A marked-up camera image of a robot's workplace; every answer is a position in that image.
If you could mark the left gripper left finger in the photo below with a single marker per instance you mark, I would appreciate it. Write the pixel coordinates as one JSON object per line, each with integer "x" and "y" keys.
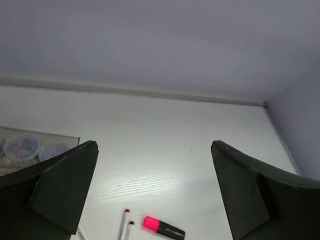
{"x": 45, "y": 201}

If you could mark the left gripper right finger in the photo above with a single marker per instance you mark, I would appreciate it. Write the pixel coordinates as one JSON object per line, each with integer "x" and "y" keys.
{"x": 263, "y": 202}

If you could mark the clear tub of clips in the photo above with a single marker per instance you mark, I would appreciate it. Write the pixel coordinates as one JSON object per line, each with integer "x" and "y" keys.
{"x": 21, "y": 149}

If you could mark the red cap white marker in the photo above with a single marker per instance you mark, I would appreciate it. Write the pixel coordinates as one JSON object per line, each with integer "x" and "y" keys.
{"x": 123, "y": 224}

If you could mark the black cap white marker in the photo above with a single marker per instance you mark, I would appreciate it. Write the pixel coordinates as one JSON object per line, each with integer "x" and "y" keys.
{"x": 129, "y": 230}

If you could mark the pink cap black highlighter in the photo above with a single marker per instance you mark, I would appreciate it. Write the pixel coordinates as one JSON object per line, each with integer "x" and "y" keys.
{"x": 162, "y": 228}

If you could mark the clear tiered organizer box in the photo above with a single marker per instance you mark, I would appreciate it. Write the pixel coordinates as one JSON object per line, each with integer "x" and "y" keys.
{"x": 44, "y": 138}

